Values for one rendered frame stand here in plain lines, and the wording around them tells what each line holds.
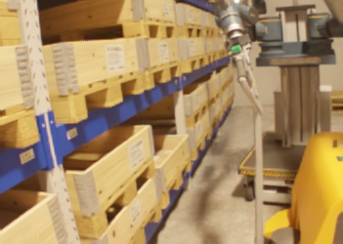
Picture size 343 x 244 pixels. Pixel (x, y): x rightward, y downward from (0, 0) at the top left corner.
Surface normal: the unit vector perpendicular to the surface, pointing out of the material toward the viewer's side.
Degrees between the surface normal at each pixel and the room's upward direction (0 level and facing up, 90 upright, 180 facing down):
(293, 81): 90
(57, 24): 90
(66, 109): 90
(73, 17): 90
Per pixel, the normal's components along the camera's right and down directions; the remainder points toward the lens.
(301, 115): -0.47, 0.22
